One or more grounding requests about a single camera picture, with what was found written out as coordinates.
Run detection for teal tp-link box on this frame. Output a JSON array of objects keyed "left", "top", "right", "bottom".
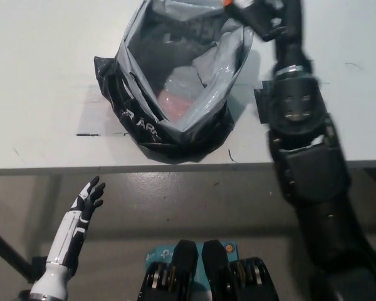
[{"left": 144, "top": 240, "right": 239, "bottom": 301}]

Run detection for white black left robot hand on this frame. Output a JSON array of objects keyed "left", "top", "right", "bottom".
[{"left": 46, "top": 175, "right": 107, "bottom": 268}]

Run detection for black table leg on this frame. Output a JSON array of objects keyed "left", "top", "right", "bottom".
[{"left": 0, "top": 221, "right": 48, "bottom": 283}]

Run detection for pink packet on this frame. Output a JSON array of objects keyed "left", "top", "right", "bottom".
[{"left": 156, "top": 90, "right": 198, "bottom": 120}]

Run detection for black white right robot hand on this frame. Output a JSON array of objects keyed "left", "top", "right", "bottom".
[{"left": 224, "top": 0, "right": 311, "bottom": 73}]

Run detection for black tape square marker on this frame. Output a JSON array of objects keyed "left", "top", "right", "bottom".
[{"left": 253, "top": 80, "right": 277, "bottom": 125}]

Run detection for black robot body blocks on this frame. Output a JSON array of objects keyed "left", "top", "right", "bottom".
[{"left": 137, "top": 238, "right": 278, "bottom": 301}]

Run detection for black grey plastic bag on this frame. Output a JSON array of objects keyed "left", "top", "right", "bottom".
[{"left": 93, "top": 0, "right": 256, "bottom": 164}]

